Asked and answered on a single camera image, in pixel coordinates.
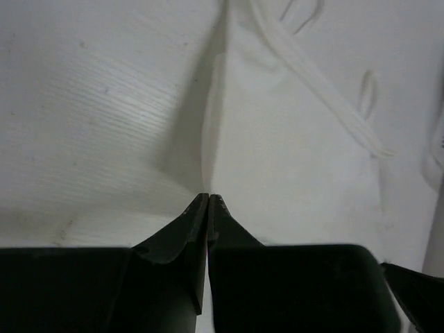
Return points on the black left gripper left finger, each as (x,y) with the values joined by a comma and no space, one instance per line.
(155,286)

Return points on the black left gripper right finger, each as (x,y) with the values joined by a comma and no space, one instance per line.
(307,288)

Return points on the white tank top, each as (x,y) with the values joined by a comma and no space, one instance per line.
(295,161)

